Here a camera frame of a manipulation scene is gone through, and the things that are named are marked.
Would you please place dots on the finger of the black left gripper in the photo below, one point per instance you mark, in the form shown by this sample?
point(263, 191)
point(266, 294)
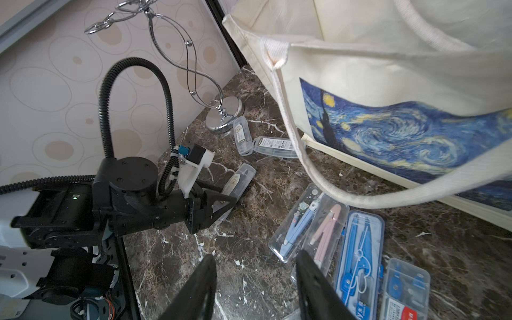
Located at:
point(212, 205)

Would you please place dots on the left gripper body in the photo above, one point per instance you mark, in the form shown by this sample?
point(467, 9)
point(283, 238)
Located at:
point(125, 193)

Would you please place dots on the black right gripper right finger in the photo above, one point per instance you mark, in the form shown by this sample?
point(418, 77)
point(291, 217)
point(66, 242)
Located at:
point(317, 299)

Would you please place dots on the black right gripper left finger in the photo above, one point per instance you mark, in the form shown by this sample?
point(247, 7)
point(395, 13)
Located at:
point(196, 299)

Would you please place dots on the gold label clear case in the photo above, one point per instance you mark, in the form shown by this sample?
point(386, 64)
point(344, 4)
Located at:
point(235, 187)

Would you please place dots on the long barcode clear case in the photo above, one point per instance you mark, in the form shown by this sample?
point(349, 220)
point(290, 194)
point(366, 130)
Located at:
point(275, 147)

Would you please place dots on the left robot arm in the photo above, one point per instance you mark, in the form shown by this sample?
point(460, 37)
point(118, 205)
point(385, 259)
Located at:
point(62, 237)

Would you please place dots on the blue compass clear case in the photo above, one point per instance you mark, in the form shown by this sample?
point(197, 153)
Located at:
point(359, 269)

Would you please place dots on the pink compass case upper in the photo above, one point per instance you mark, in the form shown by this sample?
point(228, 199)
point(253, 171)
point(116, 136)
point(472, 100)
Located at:
point(322, 238)

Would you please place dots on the light blue compass case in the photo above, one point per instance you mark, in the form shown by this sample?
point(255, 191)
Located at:
point(291, 233)

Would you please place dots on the cream canvas tote bag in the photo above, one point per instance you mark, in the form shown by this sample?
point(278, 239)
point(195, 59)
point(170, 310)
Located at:
point(391, 103)

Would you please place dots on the red label clear case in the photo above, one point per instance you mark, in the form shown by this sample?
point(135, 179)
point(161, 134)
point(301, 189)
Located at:
point(406, 292)

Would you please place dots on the clear case near rack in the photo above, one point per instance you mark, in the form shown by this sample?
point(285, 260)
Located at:
point(242, 136)

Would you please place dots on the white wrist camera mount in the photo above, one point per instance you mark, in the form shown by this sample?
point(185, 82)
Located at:
point(195, 159)

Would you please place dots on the chrome wire cup rack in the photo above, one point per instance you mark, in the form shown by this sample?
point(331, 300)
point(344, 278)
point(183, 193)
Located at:
point(195, 48)

